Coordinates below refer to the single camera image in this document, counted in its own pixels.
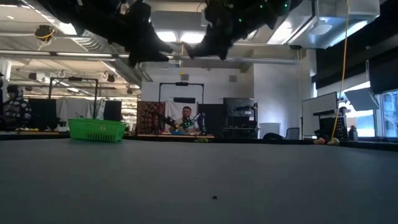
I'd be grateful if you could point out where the ceiling cable reel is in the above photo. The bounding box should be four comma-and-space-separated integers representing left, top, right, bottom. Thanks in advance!
33, 25, 56, 52

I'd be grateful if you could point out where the black perforated stand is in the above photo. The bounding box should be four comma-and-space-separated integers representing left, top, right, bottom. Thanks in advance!
334, 114, 349, 139

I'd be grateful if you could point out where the person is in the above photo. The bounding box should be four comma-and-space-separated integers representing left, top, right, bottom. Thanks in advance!
169, 106, 201, 134
1, 84, 33, 130

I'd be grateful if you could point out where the white tilted panel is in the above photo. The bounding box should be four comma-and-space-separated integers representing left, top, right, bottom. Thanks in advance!
343, 86, 381, 111

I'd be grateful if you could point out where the black frame stand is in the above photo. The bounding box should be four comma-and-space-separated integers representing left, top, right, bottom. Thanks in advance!
48, 77, 99, 121
158, 82, 205, 108

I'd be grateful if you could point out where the dark bottle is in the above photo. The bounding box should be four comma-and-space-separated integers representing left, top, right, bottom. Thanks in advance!
348, 124, 359, 141

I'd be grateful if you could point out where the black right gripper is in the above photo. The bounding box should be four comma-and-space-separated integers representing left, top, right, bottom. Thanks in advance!
183, 0, 280, 61

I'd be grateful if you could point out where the white bin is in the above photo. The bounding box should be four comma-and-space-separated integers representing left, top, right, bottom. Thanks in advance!
259, 122, 281, 139

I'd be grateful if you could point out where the black aluminium table frame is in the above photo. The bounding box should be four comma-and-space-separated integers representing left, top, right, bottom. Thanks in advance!
0, 133, 398, 149

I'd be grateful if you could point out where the green plastic basket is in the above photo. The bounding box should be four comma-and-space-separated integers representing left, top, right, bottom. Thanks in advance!
67, 118, 127, 143

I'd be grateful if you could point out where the grey office chair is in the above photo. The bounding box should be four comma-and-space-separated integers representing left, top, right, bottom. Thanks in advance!
285, 126, 301, 140

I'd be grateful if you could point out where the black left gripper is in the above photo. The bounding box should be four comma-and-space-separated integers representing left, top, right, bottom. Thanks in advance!
118, 0, 174, 68

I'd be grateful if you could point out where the whiteboard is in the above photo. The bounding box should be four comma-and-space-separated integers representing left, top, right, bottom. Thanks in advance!
301, 91, 339, 138

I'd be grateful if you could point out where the patterned wall tapestry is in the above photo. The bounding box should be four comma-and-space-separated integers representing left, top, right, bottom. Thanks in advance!
136, 101, 166, 135

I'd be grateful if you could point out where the black cabinet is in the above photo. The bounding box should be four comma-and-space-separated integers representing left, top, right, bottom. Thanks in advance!
223, 97, 259, 139

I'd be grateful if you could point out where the white hanging sheet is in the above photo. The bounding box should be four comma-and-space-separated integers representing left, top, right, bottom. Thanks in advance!
55, 98, 106, 125

